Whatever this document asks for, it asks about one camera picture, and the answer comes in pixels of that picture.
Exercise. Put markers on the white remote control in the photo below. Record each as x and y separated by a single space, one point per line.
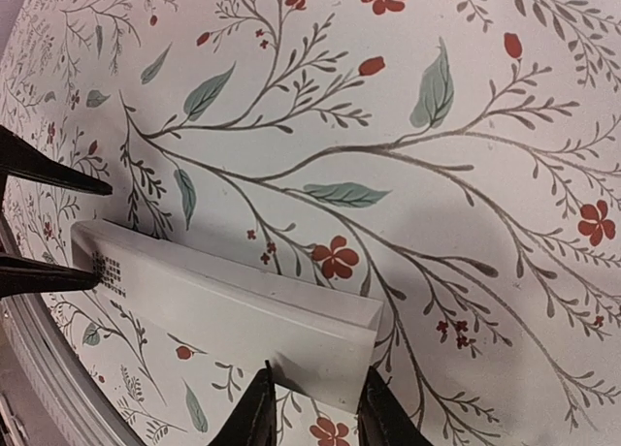
319 340

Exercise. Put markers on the floral patterned table mat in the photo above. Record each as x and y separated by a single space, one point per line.
456 160

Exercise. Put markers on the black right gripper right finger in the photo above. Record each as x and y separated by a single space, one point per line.
381 419

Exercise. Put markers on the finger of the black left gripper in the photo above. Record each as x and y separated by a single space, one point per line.
24 276
20 159

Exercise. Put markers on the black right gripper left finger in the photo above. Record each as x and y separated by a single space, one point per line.
254 419

